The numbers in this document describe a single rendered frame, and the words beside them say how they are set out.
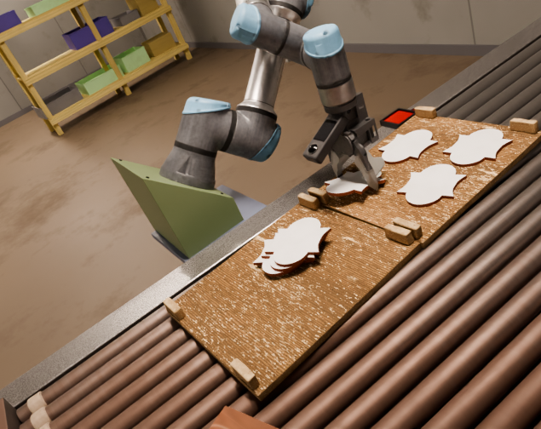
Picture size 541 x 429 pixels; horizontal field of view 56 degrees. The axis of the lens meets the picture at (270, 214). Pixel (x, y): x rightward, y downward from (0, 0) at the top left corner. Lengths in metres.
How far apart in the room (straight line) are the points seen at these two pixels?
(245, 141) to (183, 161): 0.17
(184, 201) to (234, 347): 0.47
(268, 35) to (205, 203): 0.45
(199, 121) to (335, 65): 0.43
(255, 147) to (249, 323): 0.56
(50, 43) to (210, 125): 7.97
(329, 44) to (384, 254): 0.42
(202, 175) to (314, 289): 0.51
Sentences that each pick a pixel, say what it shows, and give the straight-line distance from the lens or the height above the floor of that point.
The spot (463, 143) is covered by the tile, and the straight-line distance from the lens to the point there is 1.24.
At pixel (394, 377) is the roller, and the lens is 0.82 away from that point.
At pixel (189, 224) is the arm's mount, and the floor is 0.95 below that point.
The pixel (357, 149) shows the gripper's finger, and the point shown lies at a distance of 1.10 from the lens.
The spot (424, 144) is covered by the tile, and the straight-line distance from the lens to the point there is 1.27.
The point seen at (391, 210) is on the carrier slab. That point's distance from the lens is 1.09.
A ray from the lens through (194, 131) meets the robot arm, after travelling 1.32.
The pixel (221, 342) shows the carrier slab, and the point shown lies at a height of 0.94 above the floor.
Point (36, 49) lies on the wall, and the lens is 9.18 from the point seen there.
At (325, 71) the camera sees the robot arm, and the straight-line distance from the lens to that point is 1.05.
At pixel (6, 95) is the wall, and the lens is 9.14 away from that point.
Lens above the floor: 1.57
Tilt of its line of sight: 31 degrees down
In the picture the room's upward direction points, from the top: 24 degrees counter-clockwise
